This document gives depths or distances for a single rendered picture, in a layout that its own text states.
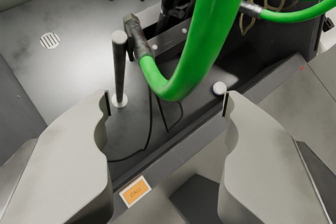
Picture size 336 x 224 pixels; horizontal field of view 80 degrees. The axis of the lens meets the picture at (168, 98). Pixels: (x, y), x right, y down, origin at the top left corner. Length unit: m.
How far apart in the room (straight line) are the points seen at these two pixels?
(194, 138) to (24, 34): 0.48
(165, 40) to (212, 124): 0.20
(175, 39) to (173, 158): 0.24
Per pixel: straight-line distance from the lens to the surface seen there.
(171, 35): 0.44
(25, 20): 0.65
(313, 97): 2.12
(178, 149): 0.42
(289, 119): 1.90
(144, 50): 0.20
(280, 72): 0.58
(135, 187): 0.40
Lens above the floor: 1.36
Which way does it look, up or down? 72 degrees down
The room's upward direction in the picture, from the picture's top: 48 degrees clockwise
